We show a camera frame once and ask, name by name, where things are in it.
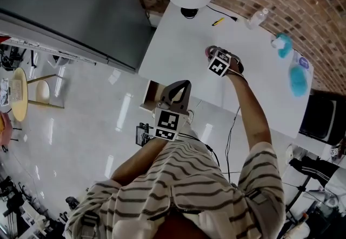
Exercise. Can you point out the pink bag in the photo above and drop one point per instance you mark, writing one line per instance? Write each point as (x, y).
(5, 129)

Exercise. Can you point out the round yellow table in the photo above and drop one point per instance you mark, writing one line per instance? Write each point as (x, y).
(20, 97)

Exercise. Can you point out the yellow stool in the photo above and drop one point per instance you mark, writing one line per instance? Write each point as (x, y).
(43, 92)

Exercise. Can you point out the teal duster in plastic bag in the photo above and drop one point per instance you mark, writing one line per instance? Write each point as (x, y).
(298, 81)

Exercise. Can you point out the white metal shelf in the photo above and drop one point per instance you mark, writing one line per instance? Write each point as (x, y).
(40, 48)

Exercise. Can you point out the person's left forearm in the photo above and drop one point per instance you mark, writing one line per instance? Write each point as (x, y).
(138, 162)

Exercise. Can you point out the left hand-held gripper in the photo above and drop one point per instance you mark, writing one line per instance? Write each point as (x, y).
(167, 124)

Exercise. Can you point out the red tape roll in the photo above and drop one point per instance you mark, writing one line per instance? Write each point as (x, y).
(206, 52)

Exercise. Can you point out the white perforated box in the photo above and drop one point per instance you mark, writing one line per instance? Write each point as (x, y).
(12, 92)

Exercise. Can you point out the person's striped shirt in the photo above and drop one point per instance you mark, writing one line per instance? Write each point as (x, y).
(183, 192)

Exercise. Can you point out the grey refrigerator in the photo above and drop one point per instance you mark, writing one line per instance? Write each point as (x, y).
(75, 8)

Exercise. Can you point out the yellow marker pen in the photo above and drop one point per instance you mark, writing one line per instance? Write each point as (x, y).
(218, 22)

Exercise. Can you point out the black chair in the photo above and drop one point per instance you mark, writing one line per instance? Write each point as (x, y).
(321, 116)

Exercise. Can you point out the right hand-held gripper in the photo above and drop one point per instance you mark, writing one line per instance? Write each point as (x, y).
(219, 66)

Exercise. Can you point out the wooden drawer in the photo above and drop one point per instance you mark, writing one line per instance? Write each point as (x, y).
(152, 92)

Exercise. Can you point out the clear plastic bottle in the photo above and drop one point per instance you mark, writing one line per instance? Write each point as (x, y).
(255, 19)

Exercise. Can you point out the person's right forearm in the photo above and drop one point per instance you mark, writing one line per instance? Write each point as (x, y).
(251, 113)

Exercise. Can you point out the white desk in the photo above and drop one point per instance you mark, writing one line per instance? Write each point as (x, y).
(183, 51)

